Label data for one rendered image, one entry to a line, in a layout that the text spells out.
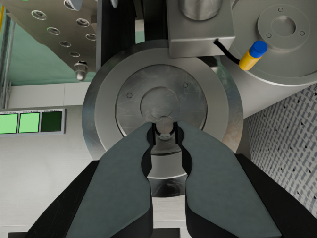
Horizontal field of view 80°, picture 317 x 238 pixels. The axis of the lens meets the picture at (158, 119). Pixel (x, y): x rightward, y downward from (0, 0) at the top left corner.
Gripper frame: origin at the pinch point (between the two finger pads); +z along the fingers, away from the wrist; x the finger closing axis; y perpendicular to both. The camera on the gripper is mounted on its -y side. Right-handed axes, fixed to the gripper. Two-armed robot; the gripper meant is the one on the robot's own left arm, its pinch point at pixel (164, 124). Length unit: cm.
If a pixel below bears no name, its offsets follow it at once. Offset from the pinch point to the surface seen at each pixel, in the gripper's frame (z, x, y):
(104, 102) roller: 4.2, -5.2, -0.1
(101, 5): 12.7, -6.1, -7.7
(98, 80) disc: 6.8, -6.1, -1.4
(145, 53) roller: 7.0, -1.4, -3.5
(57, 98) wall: 269, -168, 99
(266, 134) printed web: 16.7, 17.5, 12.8
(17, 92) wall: 279, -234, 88
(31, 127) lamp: 32, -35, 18
